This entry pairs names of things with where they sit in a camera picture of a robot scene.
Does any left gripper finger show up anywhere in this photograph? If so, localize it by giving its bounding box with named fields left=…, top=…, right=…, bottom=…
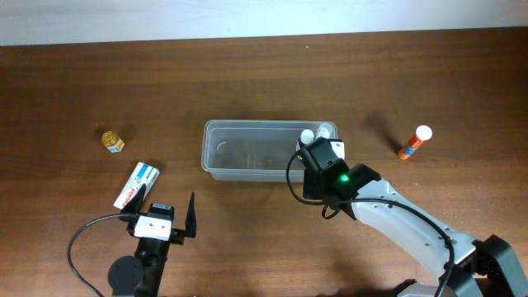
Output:
left=185, top=192, right=197, bottom=238
left=120, top=184, right=146, bottom=219

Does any dark bottle white cap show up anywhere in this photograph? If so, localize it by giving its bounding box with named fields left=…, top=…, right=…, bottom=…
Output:
left=295, top=130, right=315, bottom=151

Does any clear white dropper bottle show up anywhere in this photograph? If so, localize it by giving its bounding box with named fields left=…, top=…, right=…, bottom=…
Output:
left=316, top=123, right=334, bottom=139

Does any orange tube white cap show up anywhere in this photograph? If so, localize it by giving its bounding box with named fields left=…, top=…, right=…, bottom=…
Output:
left=398, top=125, right=433, bottom=160

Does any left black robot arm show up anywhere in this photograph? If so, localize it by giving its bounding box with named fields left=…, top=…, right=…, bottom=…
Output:
left=108, top=185, right=197, bottom=297

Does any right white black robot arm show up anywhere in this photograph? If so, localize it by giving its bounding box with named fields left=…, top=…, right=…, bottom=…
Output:
left=294, top=137, right=527, bottom=296

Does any clear plastic container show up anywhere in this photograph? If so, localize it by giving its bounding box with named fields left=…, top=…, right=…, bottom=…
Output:
left=201, top=120, right=338, bottom=182

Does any white medicine box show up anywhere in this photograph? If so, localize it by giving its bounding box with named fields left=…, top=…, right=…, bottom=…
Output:
left=113, top=162, right=160, bottom=210

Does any small gold lid jar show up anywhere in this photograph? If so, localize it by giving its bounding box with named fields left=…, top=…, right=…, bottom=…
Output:
left=101, top=131, right=125, bottom=153

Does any left black camera cable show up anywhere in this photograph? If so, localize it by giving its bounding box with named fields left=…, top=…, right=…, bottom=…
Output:
left=67, top=213, right=137, bottom=297

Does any black camera cable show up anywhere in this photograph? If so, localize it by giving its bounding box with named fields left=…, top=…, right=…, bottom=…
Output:
left=285, top=148, right=456, bottom=297
left=67, top=213, right=137, bottom=297

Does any right black camera cable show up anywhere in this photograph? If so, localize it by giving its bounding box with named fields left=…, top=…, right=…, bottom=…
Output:
left=285, top=148, right=456, bottom=297

